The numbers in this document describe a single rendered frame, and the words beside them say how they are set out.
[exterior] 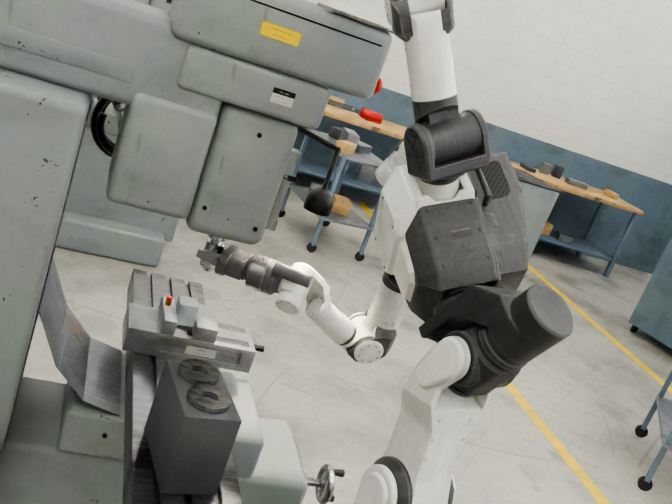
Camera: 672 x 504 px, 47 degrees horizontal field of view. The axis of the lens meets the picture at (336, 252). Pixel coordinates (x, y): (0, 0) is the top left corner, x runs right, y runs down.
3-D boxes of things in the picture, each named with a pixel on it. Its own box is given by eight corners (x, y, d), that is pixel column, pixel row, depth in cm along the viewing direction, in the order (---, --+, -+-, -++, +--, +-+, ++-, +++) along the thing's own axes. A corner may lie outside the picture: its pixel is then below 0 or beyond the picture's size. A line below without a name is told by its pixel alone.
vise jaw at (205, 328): (209, 318, 223) (213, 306, 222) (214, 343, 210) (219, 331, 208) (189, 314, 221) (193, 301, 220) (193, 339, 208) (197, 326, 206)
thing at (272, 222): (272, 226, 200) (298, 149, 194) (274, 231, 196) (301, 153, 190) (257, 222, 198) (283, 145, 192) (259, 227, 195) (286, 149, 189)
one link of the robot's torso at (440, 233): (523, 327, 181) (474, 203, 198) (568, 250, 152) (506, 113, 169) (400, 352, 176) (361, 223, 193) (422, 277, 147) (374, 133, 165)
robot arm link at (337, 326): (307, 307, 205) (349, 347, 215) (312, 331, 197) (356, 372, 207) (339, 284, 203) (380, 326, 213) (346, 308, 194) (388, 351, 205)
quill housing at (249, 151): (249, 221, 207) (287, 107, 198) (261, 251, 188) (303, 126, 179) (179, 203, 201) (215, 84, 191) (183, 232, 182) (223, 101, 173)
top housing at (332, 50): (345, 82, 201) (367, 20, 197) (373, 103, 178) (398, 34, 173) (164, 22, 186) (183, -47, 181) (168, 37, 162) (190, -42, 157)
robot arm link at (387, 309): (380, 336, 217) (408, 272, 206) (391, 368, 207) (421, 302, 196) (341, 331, 214) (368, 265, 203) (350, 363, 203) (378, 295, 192)
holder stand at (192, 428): (195, 432, 181) (220, 358, 175) (216, 496, 162) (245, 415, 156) (143, 428, 175) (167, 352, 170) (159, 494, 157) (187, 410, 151)
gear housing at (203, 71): (298, 109, 200) (311, 71, 197) (319, 132, 179) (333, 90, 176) (170, 69, 189) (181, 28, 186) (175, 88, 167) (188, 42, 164)
